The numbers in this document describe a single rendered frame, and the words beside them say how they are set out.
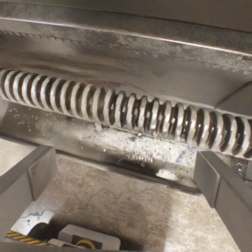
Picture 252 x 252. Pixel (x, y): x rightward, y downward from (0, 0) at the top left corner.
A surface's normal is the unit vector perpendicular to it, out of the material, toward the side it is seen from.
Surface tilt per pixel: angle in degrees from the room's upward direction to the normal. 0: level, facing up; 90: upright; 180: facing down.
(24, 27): 90
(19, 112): 0
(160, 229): 0
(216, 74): 90
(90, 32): 90
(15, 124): 0
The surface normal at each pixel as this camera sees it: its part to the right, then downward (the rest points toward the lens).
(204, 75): -0.25, 0.96
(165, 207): -0.14, -0.15
